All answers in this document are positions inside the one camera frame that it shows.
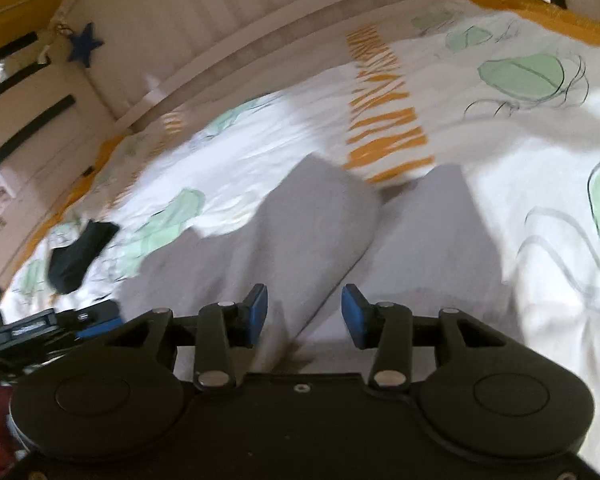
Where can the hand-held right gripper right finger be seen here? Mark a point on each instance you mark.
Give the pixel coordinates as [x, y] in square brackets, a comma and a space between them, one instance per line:
[354, 316]

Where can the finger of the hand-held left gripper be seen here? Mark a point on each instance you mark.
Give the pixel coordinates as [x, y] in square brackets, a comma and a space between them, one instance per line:
[100, 327]

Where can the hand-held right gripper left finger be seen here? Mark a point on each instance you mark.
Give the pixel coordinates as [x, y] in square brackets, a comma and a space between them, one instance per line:
[257, 307]

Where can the grey knitted hoodie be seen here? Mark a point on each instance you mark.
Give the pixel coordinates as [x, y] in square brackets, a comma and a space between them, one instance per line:
[305, 220]

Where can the black folded garment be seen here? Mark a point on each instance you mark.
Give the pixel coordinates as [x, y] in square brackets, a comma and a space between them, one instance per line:
[77, 255]

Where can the leaf printed blanket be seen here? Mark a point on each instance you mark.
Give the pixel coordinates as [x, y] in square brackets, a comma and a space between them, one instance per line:
[530, 155]

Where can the blue star decoration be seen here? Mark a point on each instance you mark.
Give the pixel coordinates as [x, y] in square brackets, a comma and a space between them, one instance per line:
[85, 46]

